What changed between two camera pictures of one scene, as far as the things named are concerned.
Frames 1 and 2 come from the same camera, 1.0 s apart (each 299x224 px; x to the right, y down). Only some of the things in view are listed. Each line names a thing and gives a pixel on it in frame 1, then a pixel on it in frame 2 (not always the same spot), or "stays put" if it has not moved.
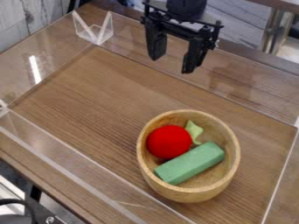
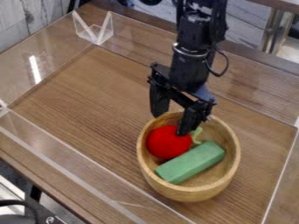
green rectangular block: x=190 y=164 stays put
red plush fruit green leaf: x=169 y=141 stays put
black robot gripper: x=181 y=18 to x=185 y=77
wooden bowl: x=209 y=182 stays put
